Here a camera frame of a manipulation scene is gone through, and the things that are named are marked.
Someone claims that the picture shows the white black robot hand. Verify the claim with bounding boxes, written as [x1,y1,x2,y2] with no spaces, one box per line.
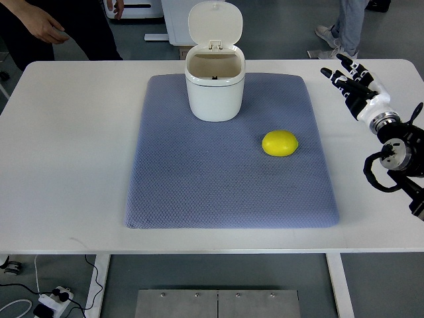
[321,53,391,121]

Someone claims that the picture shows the bystander bare hand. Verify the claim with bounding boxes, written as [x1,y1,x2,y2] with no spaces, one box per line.
[19,5,70,44]

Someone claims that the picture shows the yellow lemon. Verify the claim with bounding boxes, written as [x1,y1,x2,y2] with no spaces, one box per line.
[262,130,299,156]

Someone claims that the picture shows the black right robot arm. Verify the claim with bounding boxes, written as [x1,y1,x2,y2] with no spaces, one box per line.
[363,103,423,219]

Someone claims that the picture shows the white trash bin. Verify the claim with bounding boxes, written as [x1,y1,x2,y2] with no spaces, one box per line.
[185,40,246,122]

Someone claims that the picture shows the bystander dark clothed body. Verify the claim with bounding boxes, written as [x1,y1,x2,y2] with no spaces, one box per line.
[1,0,123,71]

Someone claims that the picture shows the white sneaker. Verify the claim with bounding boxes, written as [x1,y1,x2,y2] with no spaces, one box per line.
[315,25,340,49]
[318,46,358,60]

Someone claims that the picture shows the bystander jeans legs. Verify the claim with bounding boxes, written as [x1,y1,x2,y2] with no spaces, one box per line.
[331,0,368,56]

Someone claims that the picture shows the white appliance with slot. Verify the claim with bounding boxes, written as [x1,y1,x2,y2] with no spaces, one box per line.
[121,0,164,19]

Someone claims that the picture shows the white cabinet stand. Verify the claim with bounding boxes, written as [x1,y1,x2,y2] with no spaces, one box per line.
[144,0,200,46]

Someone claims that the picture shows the cardboard box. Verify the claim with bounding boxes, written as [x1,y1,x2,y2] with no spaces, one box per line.
[178,46,192,60]

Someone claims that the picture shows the white hinged bin lid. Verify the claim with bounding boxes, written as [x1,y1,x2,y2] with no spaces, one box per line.
[188,1,243,48]

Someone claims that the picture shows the white right table leg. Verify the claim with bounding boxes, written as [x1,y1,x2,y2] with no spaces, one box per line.
[325,252,354,318]

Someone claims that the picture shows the blue quilted mat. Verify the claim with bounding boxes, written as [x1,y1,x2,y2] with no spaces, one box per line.
[124,73,339,229]

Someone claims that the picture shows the grey caster wheel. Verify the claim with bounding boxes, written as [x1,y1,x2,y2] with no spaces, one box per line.
[3,261,22,276]

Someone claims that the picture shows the white power strip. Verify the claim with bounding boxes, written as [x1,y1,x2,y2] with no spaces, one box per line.
[38,286,74,317]

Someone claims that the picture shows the black power cable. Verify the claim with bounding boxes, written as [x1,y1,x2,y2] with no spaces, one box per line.
[0,254,104,318]

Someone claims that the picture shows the white cable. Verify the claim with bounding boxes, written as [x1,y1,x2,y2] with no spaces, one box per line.
[0,254,42,318]

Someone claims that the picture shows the grey metal base plate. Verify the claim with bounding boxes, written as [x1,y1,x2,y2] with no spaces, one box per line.
[135,290,301,317]

